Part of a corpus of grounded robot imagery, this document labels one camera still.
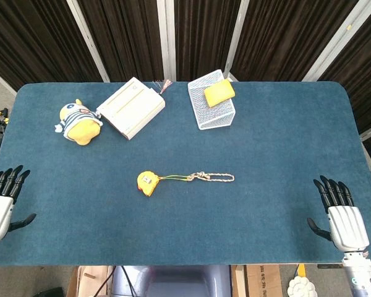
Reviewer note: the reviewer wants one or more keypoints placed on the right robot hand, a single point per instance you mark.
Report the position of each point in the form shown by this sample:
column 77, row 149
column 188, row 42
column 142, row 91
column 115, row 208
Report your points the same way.
column 346, row 219

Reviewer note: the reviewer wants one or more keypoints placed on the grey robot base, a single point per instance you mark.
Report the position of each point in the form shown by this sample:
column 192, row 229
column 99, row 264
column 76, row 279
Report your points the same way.
column 173, row 281

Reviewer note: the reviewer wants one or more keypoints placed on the white flower-shaped palette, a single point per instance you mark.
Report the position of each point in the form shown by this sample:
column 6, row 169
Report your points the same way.
column 301, row 287

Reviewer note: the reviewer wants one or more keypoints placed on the cardboard box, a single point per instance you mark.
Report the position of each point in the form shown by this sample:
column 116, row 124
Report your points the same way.
column 259, row 281

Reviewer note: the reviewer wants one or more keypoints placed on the light wooden crate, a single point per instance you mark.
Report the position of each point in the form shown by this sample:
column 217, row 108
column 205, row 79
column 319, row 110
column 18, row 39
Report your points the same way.
column 89, row 280

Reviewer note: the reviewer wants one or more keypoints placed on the yellow striped plush toy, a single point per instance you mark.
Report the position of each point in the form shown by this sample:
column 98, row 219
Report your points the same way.
column 78, row 123

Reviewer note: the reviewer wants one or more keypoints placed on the blue table mat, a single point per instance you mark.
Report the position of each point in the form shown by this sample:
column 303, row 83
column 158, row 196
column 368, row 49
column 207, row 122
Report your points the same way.
column 185, row 216

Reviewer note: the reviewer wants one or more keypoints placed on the white closed book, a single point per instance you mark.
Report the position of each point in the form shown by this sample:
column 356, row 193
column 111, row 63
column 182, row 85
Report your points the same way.
column 131, row 108

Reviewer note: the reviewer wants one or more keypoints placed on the yellow sponge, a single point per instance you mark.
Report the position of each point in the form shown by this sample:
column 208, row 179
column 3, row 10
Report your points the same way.
column 219, row 92

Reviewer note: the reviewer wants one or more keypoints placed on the pink tassel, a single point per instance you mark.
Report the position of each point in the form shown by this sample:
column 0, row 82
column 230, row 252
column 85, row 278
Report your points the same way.
column 165, row 85

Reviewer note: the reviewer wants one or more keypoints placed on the dark brown curtain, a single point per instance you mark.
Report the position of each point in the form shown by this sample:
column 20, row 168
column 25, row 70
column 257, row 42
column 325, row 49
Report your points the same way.
column 126, row 37

